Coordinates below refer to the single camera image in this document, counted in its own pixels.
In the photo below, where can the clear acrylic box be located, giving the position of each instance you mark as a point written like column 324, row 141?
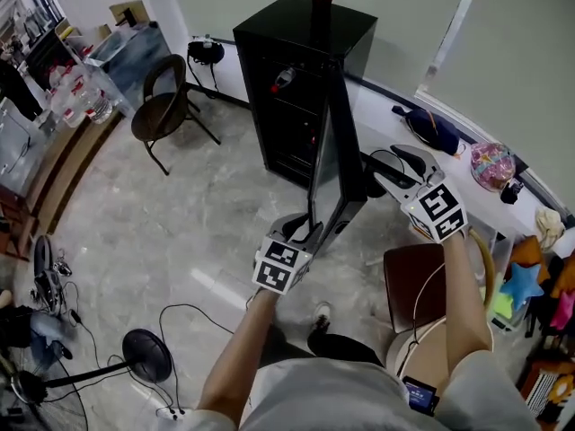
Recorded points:
column 20, row 146

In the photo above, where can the navy cap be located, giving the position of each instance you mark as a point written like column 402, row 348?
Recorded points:
column 431, row 130

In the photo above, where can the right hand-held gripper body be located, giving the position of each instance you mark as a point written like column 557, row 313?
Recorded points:
column 440, row 209

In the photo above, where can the person's left forearm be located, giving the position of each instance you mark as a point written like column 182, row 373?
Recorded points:
column 238, row 353

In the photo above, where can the brown seat chair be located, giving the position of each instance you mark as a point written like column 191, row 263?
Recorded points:
column 409, row 285

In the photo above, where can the person's grey shirt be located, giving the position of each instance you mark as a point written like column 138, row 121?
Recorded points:
column 332, row 398

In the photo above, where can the black backpack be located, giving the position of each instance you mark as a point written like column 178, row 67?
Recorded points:
column 206, row 53

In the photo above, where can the orange wooden stool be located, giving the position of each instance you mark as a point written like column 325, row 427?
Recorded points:
column 548, row 389

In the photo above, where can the brown wooden step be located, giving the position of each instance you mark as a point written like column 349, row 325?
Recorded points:
column 67, row 173

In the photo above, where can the clear plastic storage box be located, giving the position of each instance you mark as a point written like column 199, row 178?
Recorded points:
column 494, row 249

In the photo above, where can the dark wicker chair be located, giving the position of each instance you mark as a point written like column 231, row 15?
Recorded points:
column 159, row 110

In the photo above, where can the orange cushion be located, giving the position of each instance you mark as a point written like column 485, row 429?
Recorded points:
column 565, row 274
column 530, row 256

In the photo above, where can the dark grey equipment case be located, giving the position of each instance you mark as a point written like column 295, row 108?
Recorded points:
column 47, row 56

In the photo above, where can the black floor fan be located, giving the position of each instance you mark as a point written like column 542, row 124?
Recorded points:
column 146, row 355

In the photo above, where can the person's right forearm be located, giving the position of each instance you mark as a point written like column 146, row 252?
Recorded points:
column 465, row 312

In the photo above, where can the cluster of large water bottles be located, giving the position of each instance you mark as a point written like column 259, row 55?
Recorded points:
column 78, row 97

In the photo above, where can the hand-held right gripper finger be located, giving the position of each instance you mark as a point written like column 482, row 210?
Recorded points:
column 418, row 160
column 397, row 187

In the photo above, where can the person's black trousers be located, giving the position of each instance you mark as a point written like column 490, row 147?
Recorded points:
column 346, row 346

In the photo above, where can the small black device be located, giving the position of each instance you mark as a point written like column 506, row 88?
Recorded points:
column 511, row 192

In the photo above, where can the cardboard box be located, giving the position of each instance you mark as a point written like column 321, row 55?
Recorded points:
column 128, row 12

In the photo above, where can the cream cloth bag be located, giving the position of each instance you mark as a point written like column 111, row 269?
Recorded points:
column 550, row 227

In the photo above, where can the black headset gear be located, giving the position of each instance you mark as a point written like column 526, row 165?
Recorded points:
column 45, row 263

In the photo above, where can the small waist screen device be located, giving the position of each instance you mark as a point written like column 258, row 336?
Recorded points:
column 420, row 395

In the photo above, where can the green cap bottle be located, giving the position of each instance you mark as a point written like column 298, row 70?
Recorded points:
column 207, row 41

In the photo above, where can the pink cushion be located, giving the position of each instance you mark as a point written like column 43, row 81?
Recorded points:
column 562, row 312

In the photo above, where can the blue grey glass tank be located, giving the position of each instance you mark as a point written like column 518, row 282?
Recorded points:
column 130, row 61

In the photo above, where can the blue star plush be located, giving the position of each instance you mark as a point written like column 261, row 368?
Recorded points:
column 521, row 285

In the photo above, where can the large black panel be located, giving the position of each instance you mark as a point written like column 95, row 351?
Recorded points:
column 341, row 160

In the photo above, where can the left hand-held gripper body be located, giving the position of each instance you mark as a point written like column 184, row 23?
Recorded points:
column 280, row 267

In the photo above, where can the person's white black shoe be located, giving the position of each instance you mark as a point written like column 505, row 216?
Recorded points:
column 321, row 317

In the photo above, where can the black mini fridge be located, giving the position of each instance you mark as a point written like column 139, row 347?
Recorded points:
column 278, row 29

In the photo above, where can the green cushion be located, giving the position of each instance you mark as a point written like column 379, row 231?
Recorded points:
column 498, row 303

